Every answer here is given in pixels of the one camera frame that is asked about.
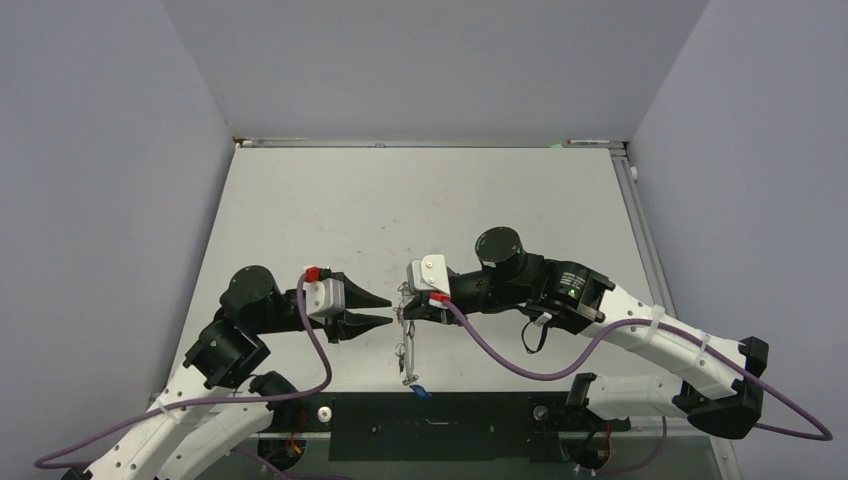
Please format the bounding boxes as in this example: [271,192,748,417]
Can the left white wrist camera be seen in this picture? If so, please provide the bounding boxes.
[304,266,345,325]

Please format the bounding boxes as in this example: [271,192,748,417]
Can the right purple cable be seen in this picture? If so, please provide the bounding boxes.
[430,294,835,443]

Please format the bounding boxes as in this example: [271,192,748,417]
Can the large grey keyring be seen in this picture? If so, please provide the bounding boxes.
[394,282,418,387]

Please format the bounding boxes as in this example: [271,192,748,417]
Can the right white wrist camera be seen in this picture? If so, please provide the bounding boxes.
[407,254,451,309]

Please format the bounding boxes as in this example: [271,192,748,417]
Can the aluminium rail back edge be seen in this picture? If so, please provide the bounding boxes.
[234,138,627,150]

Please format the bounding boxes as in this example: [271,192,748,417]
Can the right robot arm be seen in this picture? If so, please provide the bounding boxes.
[399,226,769,440]

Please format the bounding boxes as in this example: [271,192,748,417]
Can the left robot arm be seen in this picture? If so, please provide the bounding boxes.
[63,265,391,479]

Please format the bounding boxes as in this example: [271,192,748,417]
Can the blue key tag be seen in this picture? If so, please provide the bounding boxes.
[410,385,431,399]

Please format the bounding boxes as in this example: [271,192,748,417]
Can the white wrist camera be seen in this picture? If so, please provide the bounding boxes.
[407,254,451,309]
[304,266,345,325]

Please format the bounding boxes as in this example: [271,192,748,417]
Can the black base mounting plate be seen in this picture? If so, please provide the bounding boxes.
[261,392,631,463]

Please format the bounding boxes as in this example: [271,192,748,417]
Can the aluminium rail right side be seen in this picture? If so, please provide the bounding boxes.
[610,146,737,439]

